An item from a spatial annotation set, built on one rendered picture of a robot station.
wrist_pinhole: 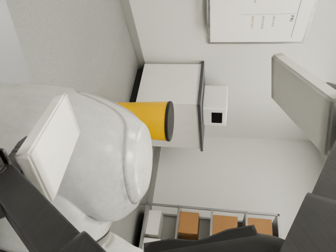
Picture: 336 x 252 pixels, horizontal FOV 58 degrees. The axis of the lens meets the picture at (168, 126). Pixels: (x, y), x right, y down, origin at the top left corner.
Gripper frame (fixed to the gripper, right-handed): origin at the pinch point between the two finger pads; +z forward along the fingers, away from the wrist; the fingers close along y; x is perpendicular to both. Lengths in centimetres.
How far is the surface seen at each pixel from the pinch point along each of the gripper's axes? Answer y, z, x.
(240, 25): 91, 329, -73
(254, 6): 103, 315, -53
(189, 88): 25, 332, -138
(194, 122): 25, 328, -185
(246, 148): 115, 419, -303
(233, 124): 97, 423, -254
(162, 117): -11, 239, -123
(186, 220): -8, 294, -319
